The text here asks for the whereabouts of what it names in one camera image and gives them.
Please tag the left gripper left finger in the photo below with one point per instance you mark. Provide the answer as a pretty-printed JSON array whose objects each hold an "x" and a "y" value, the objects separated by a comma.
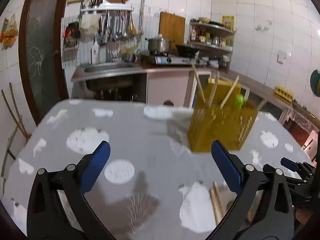
[{"x": 46, "y": 217}]

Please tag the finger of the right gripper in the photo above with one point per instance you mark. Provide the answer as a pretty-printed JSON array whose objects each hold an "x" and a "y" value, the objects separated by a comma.
[{"x": 290, "y": 165}]

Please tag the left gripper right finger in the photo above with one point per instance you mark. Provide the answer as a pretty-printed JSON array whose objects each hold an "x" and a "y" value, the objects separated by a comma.
[{"x": 274, "y": 216}]

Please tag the wooden chopstick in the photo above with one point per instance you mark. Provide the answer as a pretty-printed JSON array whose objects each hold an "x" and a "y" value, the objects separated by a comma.
[
  {"x": 229, "y": 92},
  {"x": 222, "y": 206},
  {"x": 216, "y": 206},
  {"x": 201, "y": 93},
  {"x": 214, "y": 88}
]

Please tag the yellow perforated utensil holder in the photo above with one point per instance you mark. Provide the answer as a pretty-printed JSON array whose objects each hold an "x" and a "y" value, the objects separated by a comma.
[{"x": 228, "y": 125}]

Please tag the kitchen counter cabinet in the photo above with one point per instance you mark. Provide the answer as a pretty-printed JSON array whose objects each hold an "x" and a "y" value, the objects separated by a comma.
[{"x": 155, "y": 84}]

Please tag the yellow egg tray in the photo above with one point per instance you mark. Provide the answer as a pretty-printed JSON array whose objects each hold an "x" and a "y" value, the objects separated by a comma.
[{"x": 283, "y": 94}]

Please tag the grey bear print tablecloth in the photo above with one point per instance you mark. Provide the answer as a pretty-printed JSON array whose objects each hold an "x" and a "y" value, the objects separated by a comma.
[{"x": 152, "y": 186}]

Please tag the gas stove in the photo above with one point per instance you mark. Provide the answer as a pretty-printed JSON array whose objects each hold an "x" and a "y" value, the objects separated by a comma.
[{"x": 164, "y": 59}]

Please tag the steel sink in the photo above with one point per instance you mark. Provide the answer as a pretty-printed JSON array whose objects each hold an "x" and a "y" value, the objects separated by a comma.
[{"x": 107, "y": 66}]

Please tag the black wok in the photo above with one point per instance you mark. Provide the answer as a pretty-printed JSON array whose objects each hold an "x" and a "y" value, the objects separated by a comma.
[{"x": 185, "y": 50}]

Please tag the white dish soap bottle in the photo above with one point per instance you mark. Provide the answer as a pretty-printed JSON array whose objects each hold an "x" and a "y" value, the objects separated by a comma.
[{"x": 95, "y": 52}]

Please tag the dark wooden glass door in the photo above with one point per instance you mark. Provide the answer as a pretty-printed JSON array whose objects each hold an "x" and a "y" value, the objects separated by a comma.
[{"x": 39, "y": 50}]

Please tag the hanging snack bag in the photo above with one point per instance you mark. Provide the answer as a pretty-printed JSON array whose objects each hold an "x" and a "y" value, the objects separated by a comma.
[{"x": 9, "y": 32}]

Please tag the steel cooking pot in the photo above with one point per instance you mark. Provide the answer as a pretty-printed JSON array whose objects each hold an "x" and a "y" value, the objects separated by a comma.
[{"x": 159, "y": 45}]

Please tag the wooden cutting board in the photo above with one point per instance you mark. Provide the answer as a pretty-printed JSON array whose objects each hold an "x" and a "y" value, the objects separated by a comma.
[{"x": 172, "y": 26}]

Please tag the hanging utensil rack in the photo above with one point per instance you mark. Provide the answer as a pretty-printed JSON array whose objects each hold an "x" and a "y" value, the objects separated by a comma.
[{"x": 108, "y": 21}]

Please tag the green round wall board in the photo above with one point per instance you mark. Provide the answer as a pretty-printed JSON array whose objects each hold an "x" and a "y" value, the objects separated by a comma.
[{"x": 315, "y": 82}]

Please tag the white wall socket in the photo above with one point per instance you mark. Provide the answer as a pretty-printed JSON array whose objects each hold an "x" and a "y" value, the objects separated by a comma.
[{"x": 281, "y": 57}]

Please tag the corner wall shelf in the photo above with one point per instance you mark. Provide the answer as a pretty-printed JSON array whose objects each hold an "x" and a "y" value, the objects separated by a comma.
[{"x": 210, "y": 35}]

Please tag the yellow wall poster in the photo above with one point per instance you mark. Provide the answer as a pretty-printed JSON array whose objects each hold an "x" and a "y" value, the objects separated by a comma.
[{"x": 228, "y": 22}]

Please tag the wall gas pipe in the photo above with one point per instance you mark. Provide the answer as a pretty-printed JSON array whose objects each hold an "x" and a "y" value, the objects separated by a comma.
[{"x": 141, "y": 15}]

